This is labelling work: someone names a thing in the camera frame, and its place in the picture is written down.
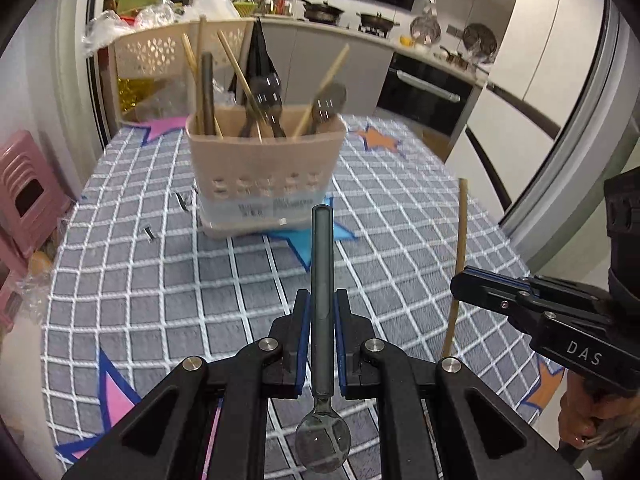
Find floral patterned wooden chopstick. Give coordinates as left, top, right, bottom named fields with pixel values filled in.
left=181, top=34, right=198, bottom=84

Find black chair back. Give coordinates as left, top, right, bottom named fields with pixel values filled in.
left=239, top=20, right=282, bottom=104

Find plain wooden chopstick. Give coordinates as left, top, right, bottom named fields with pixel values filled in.
left=217, top=30, right=265, bottom=141
left=440, top=178, right=468, bottom=359
left=195, top=14, right=206, bottom=136
left=293, top=44, right=350, bottom=139

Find dark-handled steel utensil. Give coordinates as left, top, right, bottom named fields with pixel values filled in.
left=201, top=52, right=216, bottom=136

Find pink plastic stool stack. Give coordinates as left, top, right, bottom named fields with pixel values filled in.
left=0, top=129, right=74, bottom=261

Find black wok with lid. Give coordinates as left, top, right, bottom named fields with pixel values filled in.
left=297, top=0, right=344, bottom=25

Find white refrigerator with magnets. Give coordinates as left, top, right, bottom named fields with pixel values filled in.
left=444, top=0, right=640, bottom=261

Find grey checked star tablecloth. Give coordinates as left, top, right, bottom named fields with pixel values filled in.
left=39, top=114, right=566, bottom=480

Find beige flower-pattern storage cart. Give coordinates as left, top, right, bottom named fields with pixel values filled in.
left=107, top=18, right=254, bottom=124

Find black built-in oven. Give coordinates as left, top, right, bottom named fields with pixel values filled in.
left=378, top=53, right=473, bottom=136

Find dark pot on stove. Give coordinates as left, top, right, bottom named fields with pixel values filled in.
left=358, top=13, right=399, bottom=38

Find dark-handled steel spoon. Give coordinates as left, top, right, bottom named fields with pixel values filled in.
left=295, top=205, right=350, bottom=474
left=306, top=81, right=347, bottom=136
left=250, top=73, right=286, bottom=138

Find person's right hand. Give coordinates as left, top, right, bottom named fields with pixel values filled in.
left=558, top=372, right=639, bottom=448

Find beige utensil holder basket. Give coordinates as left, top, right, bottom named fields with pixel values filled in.
left=186, top=106, right=347, bottom=238

